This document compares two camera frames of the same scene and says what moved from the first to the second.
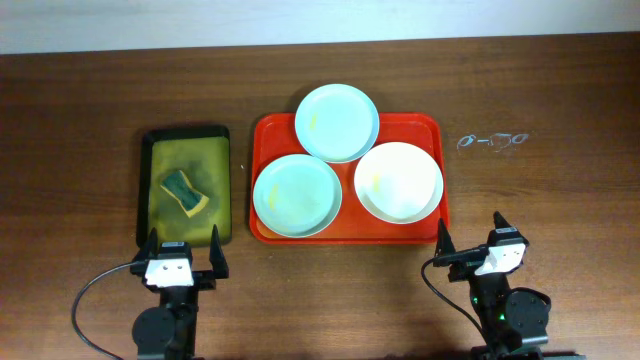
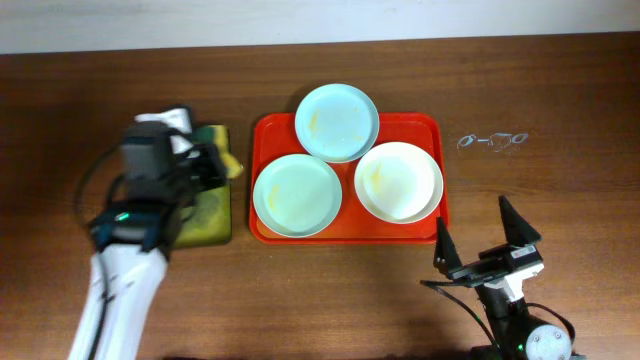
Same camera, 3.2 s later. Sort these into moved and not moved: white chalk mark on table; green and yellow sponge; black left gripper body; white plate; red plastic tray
Moved: green and yellow sponge; black left gripper body
Not moved: white chalk mark on table; red plastic tray; white plate
